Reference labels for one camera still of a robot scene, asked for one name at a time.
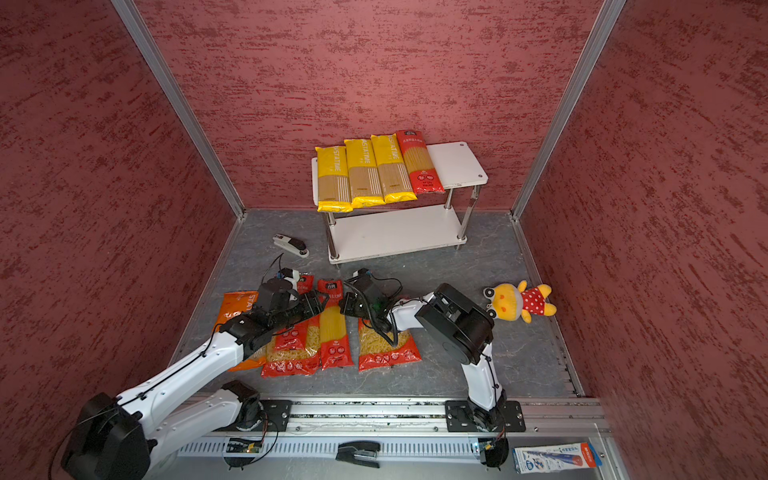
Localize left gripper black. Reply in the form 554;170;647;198
271;289;330;331

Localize red pasta bag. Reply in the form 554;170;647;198
296;274;314;295
358;320;422;372
261;317;321;378

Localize red spaghetti pack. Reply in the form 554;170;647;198
395;130;445;195
317;280;354;370

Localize yellow spaghetti pack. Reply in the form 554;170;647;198
316;146;353;213
371;134;417;204
344;139;385;209

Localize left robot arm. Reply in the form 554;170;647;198
60;278;329;479

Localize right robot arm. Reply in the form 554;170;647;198
340;269;506;434

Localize orange pasta bag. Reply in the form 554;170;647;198
215;291;267;372

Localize white two-tier shelf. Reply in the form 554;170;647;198
322;141;488;265

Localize white black stapler on floor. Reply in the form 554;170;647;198
273;234;309;258

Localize yellow plush toy red dress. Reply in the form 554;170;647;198
483;280;557;324

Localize black stapler front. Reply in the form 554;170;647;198
335;440;381;469

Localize white blue toothpaste box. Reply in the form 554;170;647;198
512;442;602;474

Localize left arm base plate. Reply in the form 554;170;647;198
230;398;293;432

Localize aluminium front rail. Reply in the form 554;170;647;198
143;397;629;479

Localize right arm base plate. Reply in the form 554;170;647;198
445;399;526;434

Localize left corner aluminium post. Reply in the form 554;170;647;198
111;0;246;221

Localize corner aluminium post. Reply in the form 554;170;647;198
511;0;626;223
111;0;246;221

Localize right corner aluminium post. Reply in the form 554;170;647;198
511;0;626;223

